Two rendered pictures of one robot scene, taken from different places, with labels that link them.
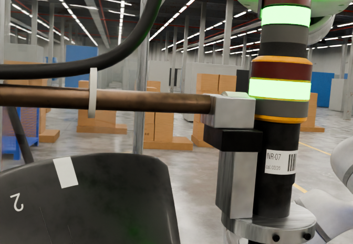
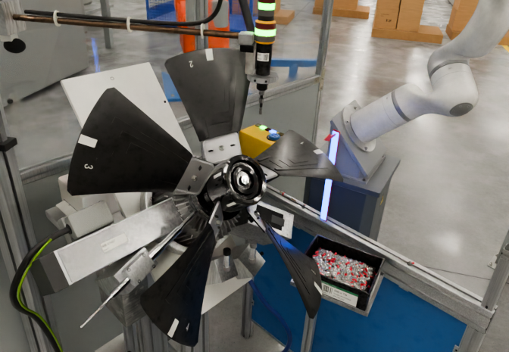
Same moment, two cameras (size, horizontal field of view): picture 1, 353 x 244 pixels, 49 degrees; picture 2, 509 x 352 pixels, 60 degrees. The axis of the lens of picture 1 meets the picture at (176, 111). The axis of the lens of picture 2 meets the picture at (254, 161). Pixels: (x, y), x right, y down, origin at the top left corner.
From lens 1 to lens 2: 0.76 m
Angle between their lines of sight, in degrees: 31
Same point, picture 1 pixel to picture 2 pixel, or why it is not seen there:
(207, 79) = not seen: outside the picture
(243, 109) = (248, 38)
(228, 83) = not seen: outside the picture
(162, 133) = (407, 20)
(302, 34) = (267, 13)
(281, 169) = (261, 59)
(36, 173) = (198, 54)
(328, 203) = (408, 93)
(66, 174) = (209, 55)
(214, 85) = not seen: outside the picture
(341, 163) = (429, 66)
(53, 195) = (203, 63)
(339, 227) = (413, 110)
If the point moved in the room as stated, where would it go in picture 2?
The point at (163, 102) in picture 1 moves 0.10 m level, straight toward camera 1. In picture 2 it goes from (223, 34) to (201, 45)
